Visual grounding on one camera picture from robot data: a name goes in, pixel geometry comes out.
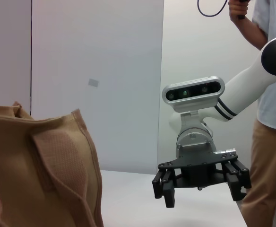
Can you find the thin dark cable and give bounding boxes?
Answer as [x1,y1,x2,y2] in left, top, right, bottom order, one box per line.
[197,0,230,17]

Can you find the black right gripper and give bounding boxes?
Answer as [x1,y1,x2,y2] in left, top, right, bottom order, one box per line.
[151,153,252,209]

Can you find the khaki canvas food bag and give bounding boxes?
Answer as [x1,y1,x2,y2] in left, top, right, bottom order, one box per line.
[0,101,105,227]

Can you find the light blue shirt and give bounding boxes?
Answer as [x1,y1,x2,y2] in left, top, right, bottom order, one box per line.
[251,0,276,131]

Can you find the black handheld controller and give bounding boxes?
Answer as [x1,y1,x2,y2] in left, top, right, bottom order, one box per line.
[232,0,250,20]

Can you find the person's bare hand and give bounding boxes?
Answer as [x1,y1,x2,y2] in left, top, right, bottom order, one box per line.
[229,0,250,24]

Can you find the khaki trousers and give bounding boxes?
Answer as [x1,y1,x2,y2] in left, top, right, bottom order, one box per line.
[241,118,276,227]

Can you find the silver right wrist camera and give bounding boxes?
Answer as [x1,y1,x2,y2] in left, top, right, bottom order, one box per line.
[162,76,225,112]

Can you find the person's bare forearm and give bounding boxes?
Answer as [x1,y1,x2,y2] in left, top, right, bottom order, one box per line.
[231,16,270,51]

